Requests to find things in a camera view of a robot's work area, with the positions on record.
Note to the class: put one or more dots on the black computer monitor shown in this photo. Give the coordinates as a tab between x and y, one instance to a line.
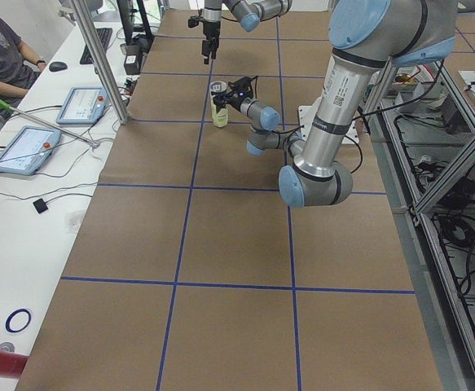
127	12

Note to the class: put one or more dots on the aluminium frame post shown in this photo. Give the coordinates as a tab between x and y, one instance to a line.
91	38

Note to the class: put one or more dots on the blue teach pendant far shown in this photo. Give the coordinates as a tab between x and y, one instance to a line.
83	106

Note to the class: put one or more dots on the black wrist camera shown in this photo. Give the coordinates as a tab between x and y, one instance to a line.
194	21
242	87

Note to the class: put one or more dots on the white blue tennis ball can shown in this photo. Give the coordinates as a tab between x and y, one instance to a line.
217	91

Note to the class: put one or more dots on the black computer mouse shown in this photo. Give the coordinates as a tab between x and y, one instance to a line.
57	66

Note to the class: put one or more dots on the seated person in grey shirt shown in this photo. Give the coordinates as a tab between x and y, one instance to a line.
20	66

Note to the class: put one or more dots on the blue teach pendant near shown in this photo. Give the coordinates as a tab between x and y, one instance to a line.
28	151

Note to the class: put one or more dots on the grey tape roll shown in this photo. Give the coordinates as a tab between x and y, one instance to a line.
7	346

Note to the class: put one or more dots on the small black square puck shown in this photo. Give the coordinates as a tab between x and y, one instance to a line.
40	205

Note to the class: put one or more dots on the blue teach pendant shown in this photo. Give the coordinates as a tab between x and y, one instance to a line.
83	106
28	151

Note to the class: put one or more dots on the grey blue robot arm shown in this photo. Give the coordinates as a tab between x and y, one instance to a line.
247	14
364	35

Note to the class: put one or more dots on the black box with label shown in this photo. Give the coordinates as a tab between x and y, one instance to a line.
133	60

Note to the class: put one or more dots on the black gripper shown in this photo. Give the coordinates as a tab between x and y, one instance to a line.
209	29
233	99

